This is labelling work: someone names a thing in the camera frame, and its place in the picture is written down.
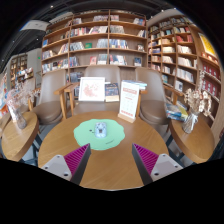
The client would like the white hanging ceiling panel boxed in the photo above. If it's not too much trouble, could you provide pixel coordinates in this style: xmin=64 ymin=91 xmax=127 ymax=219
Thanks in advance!
xmin=19 ymin=19 xmax=50 ymax=33

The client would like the round wooden side table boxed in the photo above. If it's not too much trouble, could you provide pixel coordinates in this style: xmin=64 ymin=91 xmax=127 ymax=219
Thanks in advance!
xmin=0 ymin=110 xmax=40 ymax=163
xmin=169 ymin=116 xmax=216 ymax=164

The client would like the stack of light blue books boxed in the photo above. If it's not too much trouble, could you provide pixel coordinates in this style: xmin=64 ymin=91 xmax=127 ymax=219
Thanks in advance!
xmin=122 ymin=79 xmax=148 ymax=91

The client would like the dark blue book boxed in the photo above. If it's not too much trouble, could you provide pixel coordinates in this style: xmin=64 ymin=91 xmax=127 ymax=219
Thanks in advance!
xmin=104 ymin=82 xmax=120 ymax=103

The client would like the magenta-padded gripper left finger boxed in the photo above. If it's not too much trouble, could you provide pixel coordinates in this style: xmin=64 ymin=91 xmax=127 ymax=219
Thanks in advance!
xmin=41 ymin=143 xmax=92 ymax=186

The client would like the glass vase with dried flowers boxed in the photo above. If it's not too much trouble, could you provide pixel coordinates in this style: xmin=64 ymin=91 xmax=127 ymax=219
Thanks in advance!
xmin=182 ymin=69 xmax=213 ymax=135
xmin=4 ymin=81 xmax=34 ymax=130

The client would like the wide wooden bookshelf with books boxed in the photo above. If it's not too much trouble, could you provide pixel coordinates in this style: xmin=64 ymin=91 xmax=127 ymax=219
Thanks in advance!
xmin=40 ymin=9 xmax=148 ymax=83

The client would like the white sign on wooden base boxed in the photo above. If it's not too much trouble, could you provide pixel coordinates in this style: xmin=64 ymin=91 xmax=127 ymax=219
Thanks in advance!
xmin=117 ymin=79 xmax=141 ymax=124

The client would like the distant small wooden bookshelf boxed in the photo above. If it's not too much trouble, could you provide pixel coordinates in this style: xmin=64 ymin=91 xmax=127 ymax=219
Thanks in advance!
xmin=8 ymin=53 xmax=36 ymax=84

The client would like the white framed floral picture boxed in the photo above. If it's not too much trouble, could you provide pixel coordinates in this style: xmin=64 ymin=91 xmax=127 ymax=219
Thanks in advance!
xmin=77 ymin=76 xmax=107 ymax=103

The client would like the brown padded wooden armchair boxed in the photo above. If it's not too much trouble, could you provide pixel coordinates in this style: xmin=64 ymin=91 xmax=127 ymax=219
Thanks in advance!
xmin=54 ymin=64 xmax=148 ymax=116
xmin=28 ymin=69 xmax=73 ymax=126
xmin=134 ymin=66 xmax=184 ymax=126

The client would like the translucent blue computer mouse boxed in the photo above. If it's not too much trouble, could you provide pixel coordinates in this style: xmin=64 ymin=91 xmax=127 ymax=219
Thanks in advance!
xmin=93 ymin=121 xmax=108 ymax=139

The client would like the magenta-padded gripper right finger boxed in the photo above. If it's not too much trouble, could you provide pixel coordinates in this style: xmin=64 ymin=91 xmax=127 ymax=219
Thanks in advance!
xmin=131 ymin=143 xmax=184 ymax=186

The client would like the green cloud-shaped mouse pad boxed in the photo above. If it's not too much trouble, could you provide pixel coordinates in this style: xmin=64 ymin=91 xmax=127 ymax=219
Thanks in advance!
xmin=73 ymin=118 xmax=126 ymax=151

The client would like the pile of colourful books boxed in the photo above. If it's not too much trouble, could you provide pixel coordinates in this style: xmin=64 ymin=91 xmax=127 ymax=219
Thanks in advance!
xmin=165 ymin=102 xmax=189 ymax=123

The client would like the angled wooden bookshelf with books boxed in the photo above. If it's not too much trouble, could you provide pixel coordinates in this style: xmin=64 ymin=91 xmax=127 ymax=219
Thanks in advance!
xmin=146 ymin=13 xmax=224 ymax=134

